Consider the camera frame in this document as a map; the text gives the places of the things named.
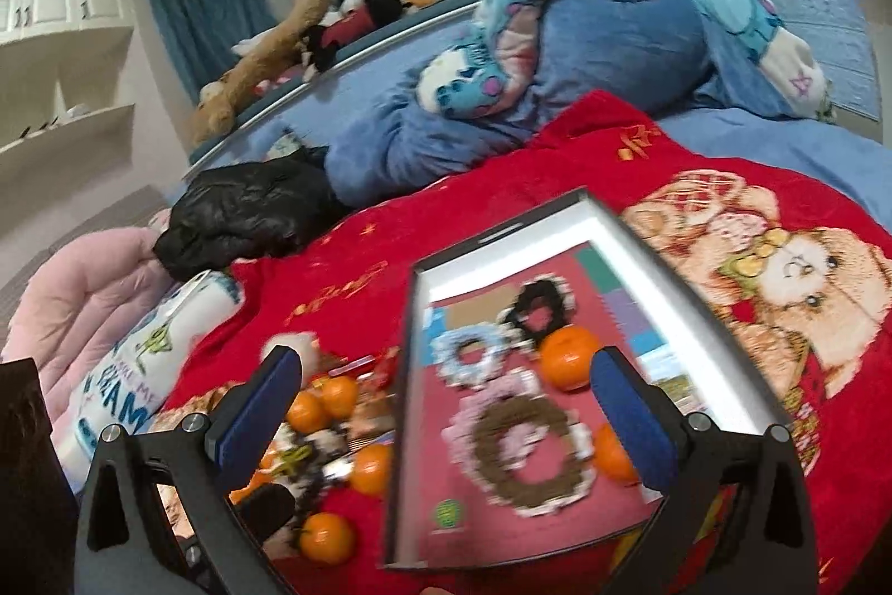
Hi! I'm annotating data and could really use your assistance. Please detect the blue fleece blanket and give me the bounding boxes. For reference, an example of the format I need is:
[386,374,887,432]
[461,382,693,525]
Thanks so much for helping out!
[325,0,792,209]

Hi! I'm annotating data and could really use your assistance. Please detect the blue monster print pillow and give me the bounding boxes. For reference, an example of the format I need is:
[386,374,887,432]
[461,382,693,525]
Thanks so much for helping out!
[416,0,643,119]

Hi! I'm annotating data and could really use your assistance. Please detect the blue crochet scrunchie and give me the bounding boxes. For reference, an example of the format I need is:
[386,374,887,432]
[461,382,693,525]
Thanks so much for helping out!
[431,322,508,390]

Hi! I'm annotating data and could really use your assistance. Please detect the cream pompom plush scrunchie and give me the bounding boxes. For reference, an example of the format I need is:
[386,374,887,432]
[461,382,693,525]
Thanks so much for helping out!
[260,332,322,376]

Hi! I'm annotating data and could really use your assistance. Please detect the black white-trim scrunchie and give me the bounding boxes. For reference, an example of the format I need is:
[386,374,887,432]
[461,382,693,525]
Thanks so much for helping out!
[497,275,576,350]

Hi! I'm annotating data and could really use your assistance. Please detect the black puffer jacket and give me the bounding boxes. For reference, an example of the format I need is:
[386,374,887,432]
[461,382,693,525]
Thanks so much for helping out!
[153,147,349,282]

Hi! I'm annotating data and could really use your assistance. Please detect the pink crochet scrunchie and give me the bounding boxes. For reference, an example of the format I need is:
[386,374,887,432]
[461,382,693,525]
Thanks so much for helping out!
[442,367,547,470]

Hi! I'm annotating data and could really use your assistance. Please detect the large front mandarin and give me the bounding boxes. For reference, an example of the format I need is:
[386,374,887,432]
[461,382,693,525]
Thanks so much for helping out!
[298,512,354,565]

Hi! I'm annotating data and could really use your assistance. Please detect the brown plush dog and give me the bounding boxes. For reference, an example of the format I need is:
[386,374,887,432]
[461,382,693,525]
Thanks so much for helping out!
[192,0,329,148]

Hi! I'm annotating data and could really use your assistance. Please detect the red bear blanket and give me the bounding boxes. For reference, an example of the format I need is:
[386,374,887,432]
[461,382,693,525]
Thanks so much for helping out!
[166,92,890,593]

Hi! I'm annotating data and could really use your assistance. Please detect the black shallow box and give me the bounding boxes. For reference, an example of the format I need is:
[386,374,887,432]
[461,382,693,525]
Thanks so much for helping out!
[384,190,784,571]

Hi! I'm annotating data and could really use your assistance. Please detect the pink quilt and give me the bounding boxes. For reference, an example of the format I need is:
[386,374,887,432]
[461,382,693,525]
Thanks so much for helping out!
[0,206,176,422]

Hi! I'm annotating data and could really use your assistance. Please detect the brown knit scrunchie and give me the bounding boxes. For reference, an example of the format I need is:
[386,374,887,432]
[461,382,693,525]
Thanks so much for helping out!
[459,393,595,518]

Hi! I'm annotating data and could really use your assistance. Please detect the white wall shelf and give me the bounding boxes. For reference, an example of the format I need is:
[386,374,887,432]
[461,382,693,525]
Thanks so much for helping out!
[2,0,134,183]

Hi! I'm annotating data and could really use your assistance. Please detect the mickey mouse plush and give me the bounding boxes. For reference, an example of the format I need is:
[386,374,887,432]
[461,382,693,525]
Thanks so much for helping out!
[301,0,440,81]

